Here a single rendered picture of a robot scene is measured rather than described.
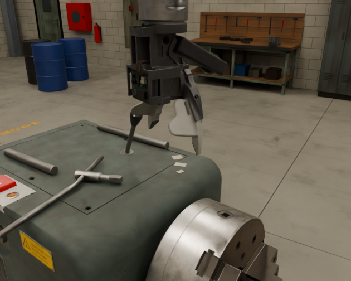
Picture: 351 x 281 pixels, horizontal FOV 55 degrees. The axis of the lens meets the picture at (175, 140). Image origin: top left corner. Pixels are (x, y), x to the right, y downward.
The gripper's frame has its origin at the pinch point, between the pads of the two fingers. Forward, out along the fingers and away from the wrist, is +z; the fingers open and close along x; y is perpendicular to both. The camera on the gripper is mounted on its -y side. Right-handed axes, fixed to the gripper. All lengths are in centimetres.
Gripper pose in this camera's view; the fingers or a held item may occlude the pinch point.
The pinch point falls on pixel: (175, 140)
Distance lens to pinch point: 60.4
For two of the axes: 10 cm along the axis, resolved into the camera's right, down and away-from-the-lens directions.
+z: 0.0, 9.2, 3.8
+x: 5.8, 3.1, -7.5
